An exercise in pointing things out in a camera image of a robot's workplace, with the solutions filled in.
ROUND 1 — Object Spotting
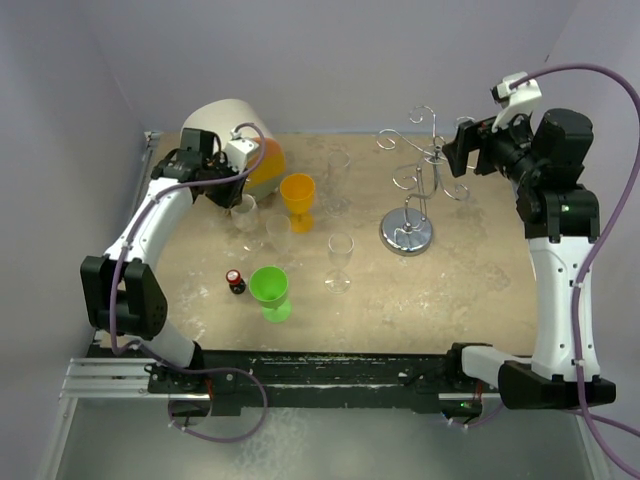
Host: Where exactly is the yellow plastic wine glass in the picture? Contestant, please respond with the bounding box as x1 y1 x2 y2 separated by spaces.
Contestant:
280 173 315 233

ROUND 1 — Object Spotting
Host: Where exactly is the tall clear champagne flute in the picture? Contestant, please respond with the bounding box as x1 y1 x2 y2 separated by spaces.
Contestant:
323 150 351 217

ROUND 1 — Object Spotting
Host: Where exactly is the clear stemmed wine glass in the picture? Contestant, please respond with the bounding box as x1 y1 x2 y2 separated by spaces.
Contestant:
325 232 355 294

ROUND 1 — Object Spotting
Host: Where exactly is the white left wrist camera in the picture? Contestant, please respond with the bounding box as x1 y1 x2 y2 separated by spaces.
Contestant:
224 133 260 174

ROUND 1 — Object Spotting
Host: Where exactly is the clear ribbed flute glass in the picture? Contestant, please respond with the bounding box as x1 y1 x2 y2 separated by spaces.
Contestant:
266 214 292 269

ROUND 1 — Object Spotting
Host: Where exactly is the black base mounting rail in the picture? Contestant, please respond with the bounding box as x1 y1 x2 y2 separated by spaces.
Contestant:
145 350 492 423

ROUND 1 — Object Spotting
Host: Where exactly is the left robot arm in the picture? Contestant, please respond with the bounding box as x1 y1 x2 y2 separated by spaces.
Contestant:
80 128 263 392

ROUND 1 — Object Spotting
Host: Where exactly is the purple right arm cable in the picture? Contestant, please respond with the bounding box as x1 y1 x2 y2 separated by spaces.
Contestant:
447 62 640 479

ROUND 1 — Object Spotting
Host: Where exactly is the green plastic wine glass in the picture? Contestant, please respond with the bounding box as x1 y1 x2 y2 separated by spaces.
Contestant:
249 266 292 323

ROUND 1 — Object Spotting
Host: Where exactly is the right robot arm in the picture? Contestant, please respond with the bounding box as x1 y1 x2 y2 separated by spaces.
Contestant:
442 108 616 410

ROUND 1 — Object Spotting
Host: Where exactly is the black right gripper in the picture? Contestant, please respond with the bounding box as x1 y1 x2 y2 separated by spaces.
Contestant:
444 103 545 188

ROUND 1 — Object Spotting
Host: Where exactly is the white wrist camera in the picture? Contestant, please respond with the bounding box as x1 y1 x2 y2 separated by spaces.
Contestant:
224 133 260 174
491 72 542 133

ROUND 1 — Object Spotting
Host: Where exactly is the small red-capped bottle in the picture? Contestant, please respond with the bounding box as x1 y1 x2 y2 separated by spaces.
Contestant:
225 269 247 295

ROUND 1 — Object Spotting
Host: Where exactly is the chrome wine glass rack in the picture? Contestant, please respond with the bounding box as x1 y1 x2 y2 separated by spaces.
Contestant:
376 105 470 257

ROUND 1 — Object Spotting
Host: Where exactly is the short clear wine glass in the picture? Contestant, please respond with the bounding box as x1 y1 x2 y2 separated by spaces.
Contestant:
230 194 263 252

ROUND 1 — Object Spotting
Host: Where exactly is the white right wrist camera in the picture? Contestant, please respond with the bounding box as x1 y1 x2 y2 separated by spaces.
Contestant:
491 72 542 133

